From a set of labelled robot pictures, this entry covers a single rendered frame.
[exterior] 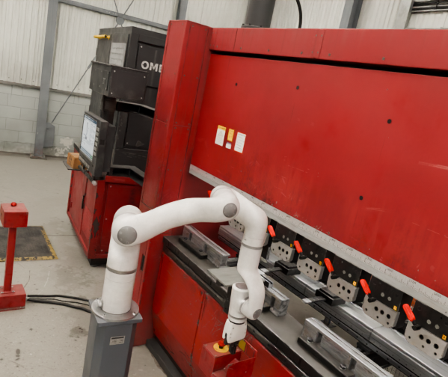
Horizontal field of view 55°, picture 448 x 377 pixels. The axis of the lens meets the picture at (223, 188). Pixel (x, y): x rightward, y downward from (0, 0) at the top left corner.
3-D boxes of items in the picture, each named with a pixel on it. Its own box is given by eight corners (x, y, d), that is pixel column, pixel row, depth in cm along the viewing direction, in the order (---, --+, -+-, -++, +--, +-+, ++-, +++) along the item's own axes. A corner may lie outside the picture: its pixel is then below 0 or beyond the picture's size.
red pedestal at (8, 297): (-14, 299, 336) (-6, 199, 317) (20, 295, 351) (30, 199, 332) (-11, 313, 321) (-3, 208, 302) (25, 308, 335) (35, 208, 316)
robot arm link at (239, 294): (253, 316, 185) (239, 305, 192) (257, 289, 182) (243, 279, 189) (238, 321, 180) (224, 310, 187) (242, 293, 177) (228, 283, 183)
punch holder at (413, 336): (402, 338, 163) (415, 299, 159) (414, 334, 168) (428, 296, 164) (439, 363, 151) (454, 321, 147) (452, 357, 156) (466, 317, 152)
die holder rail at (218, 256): (182, 238, 304) (184, 225, 302) (188, 237, 307) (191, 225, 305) (220, 269, 265) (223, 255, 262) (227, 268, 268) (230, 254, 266)
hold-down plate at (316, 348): (296, 341, 202) (298, 336, 202) (304, 339, 205) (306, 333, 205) (345, 383, 179) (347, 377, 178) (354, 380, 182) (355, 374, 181)
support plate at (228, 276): (206, 271, 231) (207, 268, 231) (245, 267, 246) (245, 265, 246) (225, 286, 217) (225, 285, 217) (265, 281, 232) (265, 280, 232)
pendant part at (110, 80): (76, 175, 322) (90, 60, 303) (108, 177, 335) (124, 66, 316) (93, 197, 281) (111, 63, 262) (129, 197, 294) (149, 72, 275)
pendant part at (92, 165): (78, 159, 311) (84, 110, 303) (94, 161, 318) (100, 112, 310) (93, 176, 275) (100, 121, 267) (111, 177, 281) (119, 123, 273)
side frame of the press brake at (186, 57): (119, 328, 334) (168, 19, 282) (210, 313, 384) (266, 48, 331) (131, 347, 315) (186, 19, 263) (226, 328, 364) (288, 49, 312)
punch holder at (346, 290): (325, 287, 194) (334, 254, 191) (337, 286, 199) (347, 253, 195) (351, 304, 182) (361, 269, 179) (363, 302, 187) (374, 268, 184)
